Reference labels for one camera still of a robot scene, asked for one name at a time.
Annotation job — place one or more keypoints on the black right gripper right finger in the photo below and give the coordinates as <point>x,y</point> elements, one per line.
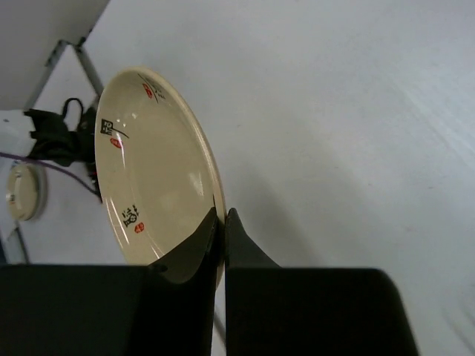
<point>272,310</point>

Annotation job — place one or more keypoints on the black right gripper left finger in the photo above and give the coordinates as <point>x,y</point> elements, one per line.
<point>164,308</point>

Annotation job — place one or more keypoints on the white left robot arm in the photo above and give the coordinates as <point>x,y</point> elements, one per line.
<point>23,184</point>

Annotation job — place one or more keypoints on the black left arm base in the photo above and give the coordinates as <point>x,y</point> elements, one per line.
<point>56,142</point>

